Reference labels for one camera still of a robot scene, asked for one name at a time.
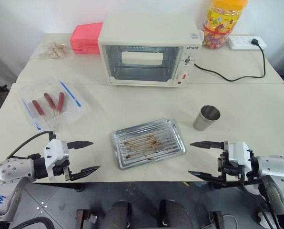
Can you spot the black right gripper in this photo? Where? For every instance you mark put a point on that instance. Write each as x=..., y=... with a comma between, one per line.
x=225, y=164

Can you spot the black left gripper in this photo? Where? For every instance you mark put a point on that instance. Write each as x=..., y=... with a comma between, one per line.
x=59, y=169

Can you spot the stainless steel cup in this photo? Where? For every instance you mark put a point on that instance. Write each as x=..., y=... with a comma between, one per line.
x=204, y=121

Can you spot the clear container with blue clips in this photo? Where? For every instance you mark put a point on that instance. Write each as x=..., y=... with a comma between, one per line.
x=49, y=124

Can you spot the ribbed metal baking tray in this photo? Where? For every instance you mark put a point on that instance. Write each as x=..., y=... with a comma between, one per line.
x=149, y=152

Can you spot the dark rounded shape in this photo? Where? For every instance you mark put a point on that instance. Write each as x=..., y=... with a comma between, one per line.
x=115, y=214
x=175, y=214

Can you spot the clear bag of beige snacks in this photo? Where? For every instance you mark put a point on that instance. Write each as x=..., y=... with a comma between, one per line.
x=53, y=50

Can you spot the pink plastic box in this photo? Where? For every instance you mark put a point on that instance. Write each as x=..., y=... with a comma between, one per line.
x=84, y=38

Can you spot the white power strip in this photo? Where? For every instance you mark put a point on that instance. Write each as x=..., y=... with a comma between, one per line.
x=239, y=43

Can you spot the candy jar with yellow lid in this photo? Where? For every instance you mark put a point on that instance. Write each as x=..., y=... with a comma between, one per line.
x=220, y=21

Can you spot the white toaster oven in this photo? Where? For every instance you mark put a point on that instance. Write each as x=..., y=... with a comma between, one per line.
x=146, y=31

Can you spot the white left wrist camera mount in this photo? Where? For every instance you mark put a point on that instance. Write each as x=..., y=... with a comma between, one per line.
x=55, y=152

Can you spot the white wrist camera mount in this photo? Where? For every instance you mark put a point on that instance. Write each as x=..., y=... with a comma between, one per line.
x=55, y=152
x=239, y=152

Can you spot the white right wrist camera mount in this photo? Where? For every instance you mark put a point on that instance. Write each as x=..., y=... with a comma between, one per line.
x=239, y=152

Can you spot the dark metal bracket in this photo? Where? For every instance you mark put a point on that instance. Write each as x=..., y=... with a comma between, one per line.
x=86, y=215
x=217, y=219

